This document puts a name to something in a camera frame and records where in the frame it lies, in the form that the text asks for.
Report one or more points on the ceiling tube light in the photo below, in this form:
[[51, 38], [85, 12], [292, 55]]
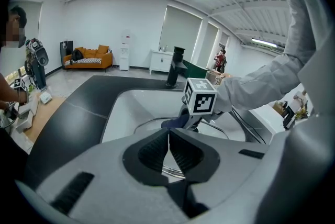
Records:
[[264, 43]]

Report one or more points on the black faucet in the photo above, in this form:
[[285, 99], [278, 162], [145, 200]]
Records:
[[176, 66]]

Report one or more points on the white sink basin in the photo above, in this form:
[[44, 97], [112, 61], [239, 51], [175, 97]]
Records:
[[136, 107]]

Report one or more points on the orange sofa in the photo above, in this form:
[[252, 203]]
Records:
[[90, 59]]

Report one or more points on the white water dispenser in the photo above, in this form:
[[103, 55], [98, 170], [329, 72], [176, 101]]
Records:
[[124, 53]]

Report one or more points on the small white device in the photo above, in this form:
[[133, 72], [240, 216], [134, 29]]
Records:
[[45, 98]]

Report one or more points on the white drawer cabinet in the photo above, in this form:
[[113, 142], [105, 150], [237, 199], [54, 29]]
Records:
[[160, 62]]

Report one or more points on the grey roller blind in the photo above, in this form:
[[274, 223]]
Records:
[[34, 21], [180, 32], [212, 45]]

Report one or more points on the striped blanket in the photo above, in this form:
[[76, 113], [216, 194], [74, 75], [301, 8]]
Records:
[[83, 61]]

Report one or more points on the coat stand with hung gear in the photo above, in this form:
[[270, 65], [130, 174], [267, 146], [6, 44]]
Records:
[[38, 66]]

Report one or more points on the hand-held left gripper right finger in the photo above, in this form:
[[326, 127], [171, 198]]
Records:
[[230, 165]]

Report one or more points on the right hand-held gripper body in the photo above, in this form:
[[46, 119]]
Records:
[[202, 100]]

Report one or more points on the person's grey jacket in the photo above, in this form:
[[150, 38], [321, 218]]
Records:
[[301, 24]]

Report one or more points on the black backpack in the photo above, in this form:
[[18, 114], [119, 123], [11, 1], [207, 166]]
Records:
[[77, 55]]

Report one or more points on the person's right forearm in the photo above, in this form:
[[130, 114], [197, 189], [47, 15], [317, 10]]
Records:
[[261, 84]]

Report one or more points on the black upright panel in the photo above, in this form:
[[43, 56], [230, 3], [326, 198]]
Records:
[[65, 50]]

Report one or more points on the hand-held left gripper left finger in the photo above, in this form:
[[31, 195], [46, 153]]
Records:
[[110, 191]]

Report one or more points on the white rectangular bathtub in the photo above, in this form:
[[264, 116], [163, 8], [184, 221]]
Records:
[[269, 118]]

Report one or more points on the dark bathtub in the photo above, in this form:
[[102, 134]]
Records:
[[197, 68]]

